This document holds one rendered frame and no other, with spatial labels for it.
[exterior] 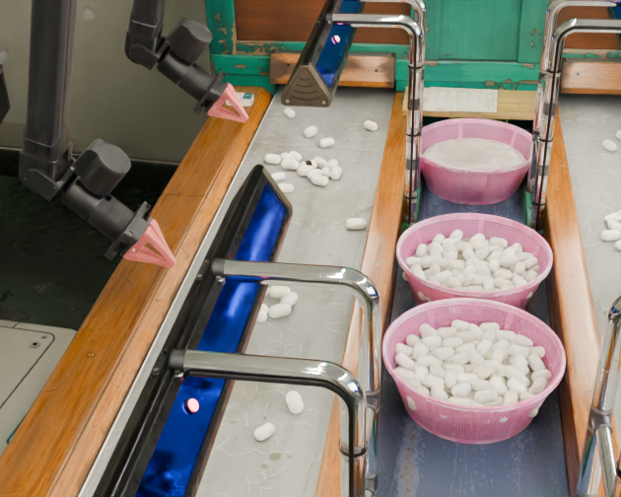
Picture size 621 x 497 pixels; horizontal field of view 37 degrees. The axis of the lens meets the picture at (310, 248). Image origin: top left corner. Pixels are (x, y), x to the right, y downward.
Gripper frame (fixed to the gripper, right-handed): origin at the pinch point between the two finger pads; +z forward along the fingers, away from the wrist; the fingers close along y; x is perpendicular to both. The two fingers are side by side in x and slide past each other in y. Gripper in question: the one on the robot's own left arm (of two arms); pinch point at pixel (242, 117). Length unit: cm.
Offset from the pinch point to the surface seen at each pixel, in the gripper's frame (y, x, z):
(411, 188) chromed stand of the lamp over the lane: -15.3, -17.3, 31.3
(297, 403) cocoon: -75, -7, 23
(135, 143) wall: 127, 99, -12
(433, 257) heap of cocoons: -32, -17, 38
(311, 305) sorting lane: -48, -4, 23
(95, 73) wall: 128, 86, -38
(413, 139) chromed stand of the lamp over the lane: -15.1, -25.1, 25.0
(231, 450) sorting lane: -83, -1, 18
